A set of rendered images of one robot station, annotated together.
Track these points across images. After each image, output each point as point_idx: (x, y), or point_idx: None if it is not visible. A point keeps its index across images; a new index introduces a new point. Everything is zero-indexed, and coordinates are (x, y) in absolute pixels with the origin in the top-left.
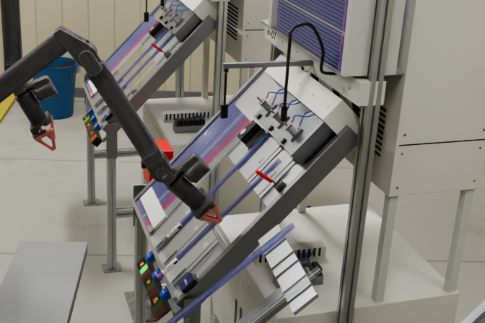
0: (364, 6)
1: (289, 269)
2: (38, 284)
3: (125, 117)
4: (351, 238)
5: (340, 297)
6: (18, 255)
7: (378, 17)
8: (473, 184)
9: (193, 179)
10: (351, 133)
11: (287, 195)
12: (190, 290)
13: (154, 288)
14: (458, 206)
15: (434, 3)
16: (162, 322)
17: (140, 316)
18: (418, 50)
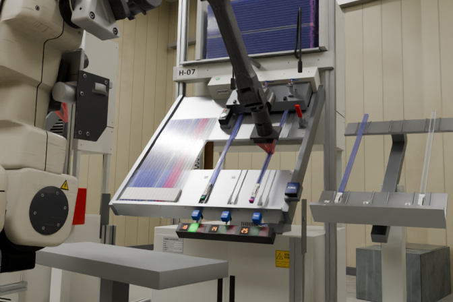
0: (326, 5)
1: (404, 125)
2: (112, 253)
3: (239, 40)
4: (334, 165)
5: None
6: (44, 249)
7: (334, 12)
8: (344, 146)
9: (272, 105)
10: (323, 89)
11: (313, 125)
12: (298, 193)
13: (231, 226)
14: (336, 164)
15: None
16: (326, 198)
17: None
18: None
